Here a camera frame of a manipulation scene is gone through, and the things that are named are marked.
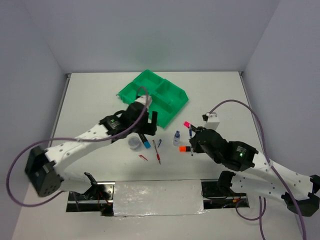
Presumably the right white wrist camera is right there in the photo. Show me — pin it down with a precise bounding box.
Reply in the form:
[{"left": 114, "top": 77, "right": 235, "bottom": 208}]
[{"left": 202, "top": 112, "right": 220, "bottom": 131}]

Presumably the small blue-capped bottle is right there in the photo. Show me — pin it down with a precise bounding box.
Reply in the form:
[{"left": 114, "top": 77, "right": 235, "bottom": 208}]
[{"left": 173, "top": 130, "right": 180, "bottom": 146}]

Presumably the green four-compartment bin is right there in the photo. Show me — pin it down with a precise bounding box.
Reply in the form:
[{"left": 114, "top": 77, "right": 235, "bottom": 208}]
[{"left": 117, "top": 69, "right": 189, "bottom": 129}]

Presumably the pink highlighter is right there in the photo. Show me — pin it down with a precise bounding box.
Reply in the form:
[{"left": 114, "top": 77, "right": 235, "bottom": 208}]
[{"left": 183, "top": 121, "right": 193, "bottom": 128}]

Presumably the clear tub of paperclips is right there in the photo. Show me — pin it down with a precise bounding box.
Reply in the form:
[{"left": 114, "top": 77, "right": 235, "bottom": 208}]
[{"left": 128, "top": 136, "right": 141, "bottom": 150}]

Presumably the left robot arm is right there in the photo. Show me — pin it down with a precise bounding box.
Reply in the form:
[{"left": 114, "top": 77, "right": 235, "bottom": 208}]
[{"left": 25, "top": 101, "right": 158, "bottom": 200}]

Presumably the orange highlighter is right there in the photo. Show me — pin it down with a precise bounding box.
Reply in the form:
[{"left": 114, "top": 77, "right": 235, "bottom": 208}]
[{"left": 179, "top": 146, "right": 192, "bottom": 153}]

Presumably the blue highlighter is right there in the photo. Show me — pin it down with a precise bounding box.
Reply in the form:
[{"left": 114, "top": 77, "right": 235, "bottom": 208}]
[{"left": 138, "top": 133, "right": 151, "bottom": 149}]

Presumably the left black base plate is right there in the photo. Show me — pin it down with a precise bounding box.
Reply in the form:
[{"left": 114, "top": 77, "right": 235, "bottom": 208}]
[{"left": 65, "top": 182, "right": 116, "bottom": 217}]

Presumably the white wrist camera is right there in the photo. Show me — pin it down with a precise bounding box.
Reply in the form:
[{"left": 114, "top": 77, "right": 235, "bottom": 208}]
[
  {"left": 135, "top": 95, "right": 153, "bottom": 110},
  {"left": 202, "top": 112, "right": 220, "bottom": 131}
]

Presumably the silver tape sheet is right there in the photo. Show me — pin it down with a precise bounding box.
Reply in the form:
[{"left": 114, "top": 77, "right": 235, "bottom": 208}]
[{"left": 113, "top": 179, "right": 205, "bottom": 217}]

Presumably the red gel pen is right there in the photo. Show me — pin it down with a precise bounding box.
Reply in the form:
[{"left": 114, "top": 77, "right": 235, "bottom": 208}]
[{"left": 152, "top": 139, "right": 161, "bottom": 165}]

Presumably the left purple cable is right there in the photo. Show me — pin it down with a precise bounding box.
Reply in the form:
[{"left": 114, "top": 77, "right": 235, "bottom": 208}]
[{"left": 5, "top": 86, "right": 151, "bottom": 207}]

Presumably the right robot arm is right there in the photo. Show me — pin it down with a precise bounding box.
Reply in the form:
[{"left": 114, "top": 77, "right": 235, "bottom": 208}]
[{"left": 189, "top": 127, "right": 320, "bottom": 217}]

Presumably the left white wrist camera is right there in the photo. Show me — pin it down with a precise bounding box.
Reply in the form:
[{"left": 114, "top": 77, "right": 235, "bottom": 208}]
[{"left": 135, "top": 95, "right": 153, "bottom": 110}]

